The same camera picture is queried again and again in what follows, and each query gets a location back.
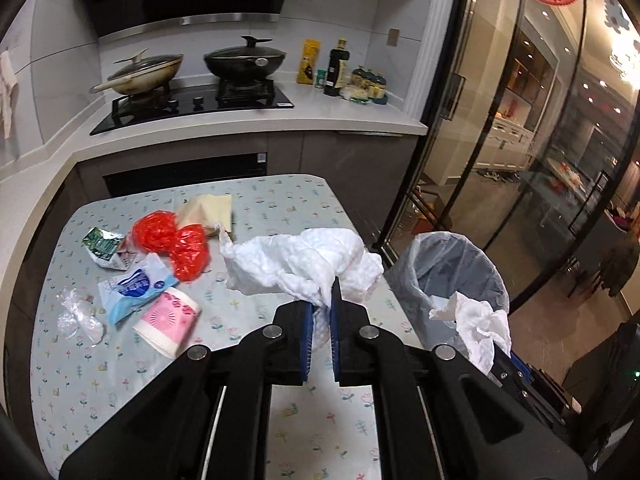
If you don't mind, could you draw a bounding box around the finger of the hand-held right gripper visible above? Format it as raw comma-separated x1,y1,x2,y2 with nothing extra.
487,350,585,418

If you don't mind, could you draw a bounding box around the beige wok with glass lid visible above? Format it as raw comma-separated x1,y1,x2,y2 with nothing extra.
90,49,184,96

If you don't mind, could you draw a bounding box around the black wok with lid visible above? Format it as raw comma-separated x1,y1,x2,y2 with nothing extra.
203,36,288,82

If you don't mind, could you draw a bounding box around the white plastic bag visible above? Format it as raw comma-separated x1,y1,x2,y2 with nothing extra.
217,227,385,306

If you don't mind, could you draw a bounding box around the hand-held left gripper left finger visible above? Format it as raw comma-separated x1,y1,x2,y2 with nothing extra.
59,300,317,480

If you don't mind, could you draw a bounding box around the yellow seasoning package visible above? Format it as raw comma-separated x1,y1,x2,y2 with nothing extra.
296,38,322,85

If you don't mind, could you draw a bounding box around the white flower window decoration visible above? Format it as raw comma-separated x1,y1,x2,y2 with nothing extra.
597,0,632,36

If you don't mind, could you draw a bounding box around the kitchen counter cabinet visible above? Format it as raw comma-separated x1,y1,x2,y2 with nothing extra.
0,77,430,311

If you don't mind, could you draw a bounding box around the floral print tablecloth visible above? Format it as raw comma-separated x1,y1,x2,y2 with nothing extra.
30,174,426,480

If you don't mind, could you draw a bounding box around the pink white package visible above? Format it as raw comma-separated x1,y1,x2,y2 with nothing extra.
132,287,202,360

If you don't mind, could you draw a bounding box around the small white tissue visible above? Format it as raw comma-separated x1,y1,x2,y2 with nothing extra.
429,292,513,376

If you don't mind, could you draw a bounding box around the green snack wrapper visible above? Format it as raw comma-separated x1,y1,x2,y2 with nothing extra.
82,226,142,271

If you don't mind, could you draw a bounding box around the spice jar set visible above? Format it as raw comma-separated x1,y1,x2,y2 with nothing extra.
351,66,388,106

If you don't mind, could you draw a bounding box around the glass sliding door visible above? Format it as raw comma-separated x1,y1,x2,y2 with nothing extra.
370,0,640,361

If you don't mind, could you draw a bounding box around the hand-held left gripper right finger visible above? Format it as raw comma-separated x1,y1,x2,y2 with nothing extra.
330,277,587,480

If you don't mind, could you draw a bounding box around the hanging kitchen cloth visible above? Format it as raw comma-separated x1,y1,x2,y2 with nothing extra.
0,50,20,140

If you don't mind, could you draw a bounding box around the beige paper bag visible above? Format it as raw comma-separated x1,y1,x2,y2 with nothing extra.
176,192,233,241

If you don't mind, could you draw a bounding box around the blue white wipes packet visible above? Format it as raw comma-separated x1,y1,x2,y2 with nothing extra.
97,252,180,326

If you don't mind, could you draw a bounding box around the waste bin with plastic liner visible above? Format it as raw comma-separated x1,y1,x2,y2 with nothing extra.
385,231,512,366

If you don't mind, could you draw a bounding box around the dark sauce bottle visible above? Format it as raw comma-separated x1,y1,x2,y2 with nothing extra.
323,37,349,97

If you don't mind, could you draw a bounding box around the clear plastic wrap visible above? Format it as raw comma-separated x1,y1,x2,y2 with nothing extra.
56,287,105,347

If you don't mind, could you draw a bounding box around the black gas stove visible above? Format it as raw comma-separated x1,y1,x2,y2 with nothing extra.
90,82,295,136

